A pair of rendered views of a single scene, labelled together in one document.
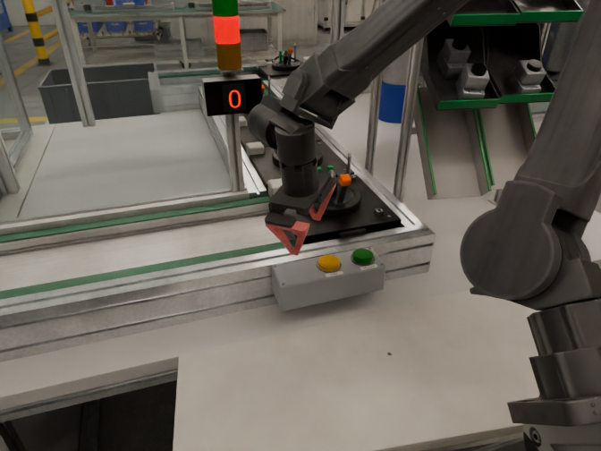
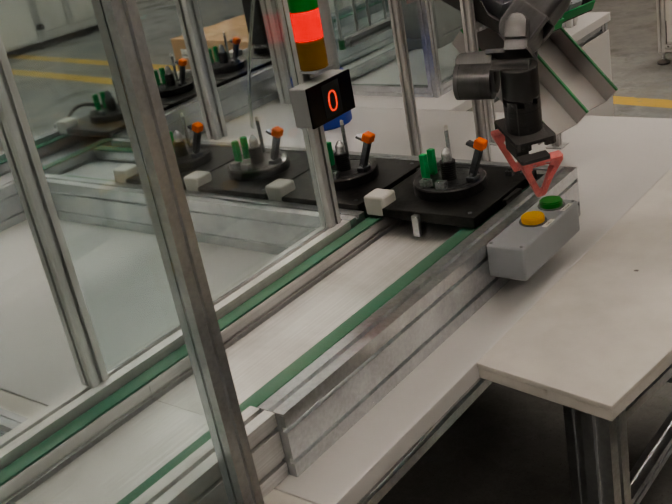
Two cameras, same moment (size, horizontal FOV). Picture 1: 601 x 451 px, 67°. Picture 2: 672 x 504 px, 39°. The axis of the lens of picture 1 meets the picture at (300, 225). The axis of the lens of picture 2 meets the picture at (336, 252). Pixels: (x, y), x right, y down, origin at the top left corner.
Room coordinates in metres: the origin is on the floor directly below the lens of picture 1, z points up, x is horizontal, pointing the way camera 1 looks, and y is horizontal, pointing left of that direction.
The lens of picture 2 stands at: (-0.43, 1.00, 1.63)
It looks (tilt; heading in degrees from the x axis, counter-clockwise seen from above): 24 degrees down; 329
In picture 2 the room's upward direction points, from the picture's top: 11 degrees counter-clockwise
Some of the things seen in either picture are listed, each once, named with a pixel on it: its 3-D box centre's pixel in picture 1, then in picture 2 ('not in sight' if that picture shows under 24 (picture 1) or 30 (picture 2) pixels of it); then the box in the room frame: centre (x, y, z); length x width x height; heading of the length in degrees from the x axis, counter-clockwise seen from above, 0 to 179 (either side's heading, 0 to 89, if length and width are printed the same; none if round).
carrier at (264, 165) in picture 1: (297, 145); (341, 158); (1.17, 0.01, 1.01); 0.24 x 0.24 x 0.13; 18
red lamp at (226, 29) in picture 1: (226, 29); (306, 24); (0.98, 0.15, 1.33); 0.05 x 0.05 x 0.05
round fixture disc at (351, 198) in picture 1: (330, 198); (450, 182); (0.93, -0.07, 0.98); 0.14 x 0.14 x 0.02
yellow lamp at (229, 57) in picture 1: (229, 55); (312, 53); (0.98, 0.15, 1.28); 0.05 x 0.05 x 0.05
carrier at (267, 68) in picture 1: (285, 58); not in sight; (2.28, 0.07, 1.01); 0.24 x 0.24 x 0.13; 18
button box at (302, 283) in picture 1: (328, 277); (534, 236); (0.70, -0.05, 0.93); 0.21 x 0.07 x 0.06; 108
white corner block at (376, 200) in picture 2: (278, 190); (380, 202); (0.99, 0.05, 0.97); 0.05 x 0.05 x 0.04; 18
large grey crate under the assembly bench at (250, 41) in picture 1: (244, 40); not in sight; (6.46, 0.74, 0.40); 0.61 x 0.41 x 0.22; 100
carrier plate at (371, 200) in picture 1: (330, 205); (451, 192); (0.93, -0.07, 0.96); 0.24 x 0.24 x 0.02; 18
